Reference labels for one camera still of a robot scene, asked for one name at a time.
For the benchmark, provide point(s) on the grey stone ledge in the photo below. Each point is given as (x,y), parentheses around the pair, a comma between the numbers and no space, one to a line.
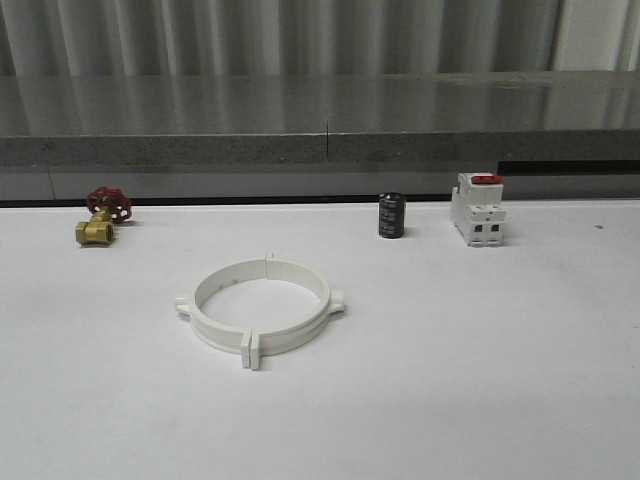
(515,122)

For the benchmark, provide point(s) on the white circuit breaker red switch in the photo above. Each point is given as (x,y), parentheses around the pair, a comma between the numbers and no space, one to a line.
(476,209)

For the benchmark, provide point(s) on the brass valve red handwheel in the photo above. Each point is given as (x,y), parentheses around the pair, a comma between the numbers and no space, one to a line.
(108,206)

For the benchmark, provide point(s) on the black cylindrical capacitor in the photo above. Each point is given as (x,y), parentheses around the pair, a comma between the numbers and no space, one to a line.
(391,215)

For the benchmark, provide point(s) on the white half-ring pipe clamp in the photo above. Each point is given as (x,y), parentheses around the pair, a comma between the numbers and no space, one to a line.
(242,341)
(271,342)

